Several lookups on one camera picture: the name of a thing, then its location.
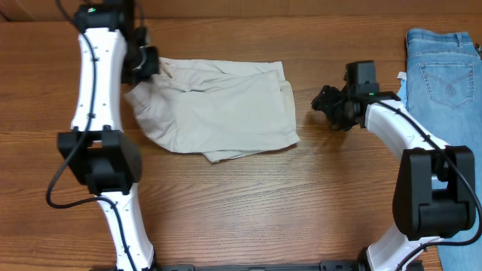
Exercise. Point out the blue denim jeans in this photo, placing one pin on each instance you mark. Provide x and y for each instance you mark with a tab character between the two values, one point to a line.
444	88

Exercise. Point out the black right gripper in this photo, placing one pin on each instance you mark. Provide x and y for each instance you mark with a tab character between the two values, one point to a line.
322	105

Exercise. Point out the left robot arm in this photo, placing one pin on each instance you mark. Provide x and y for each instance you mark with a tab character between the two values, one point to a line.
114	51

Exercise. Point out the light blue garment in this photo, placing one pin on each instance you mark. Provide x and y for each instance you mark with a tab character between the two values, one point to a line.
402	93

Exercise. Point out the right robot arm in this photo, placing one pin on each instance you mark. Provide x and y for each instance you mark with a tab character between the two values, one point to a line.
434	196

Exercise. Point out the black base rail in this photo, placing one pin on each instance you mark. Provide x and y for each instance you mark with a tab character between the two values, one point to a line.
256	267

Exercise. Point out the beige khaki shorts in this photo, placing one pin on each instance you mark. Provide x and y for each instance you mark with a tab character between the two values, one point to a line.
221	109

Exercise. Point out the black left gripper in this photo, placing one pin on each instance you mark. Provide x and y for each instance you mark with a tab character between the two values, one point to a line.
154	68

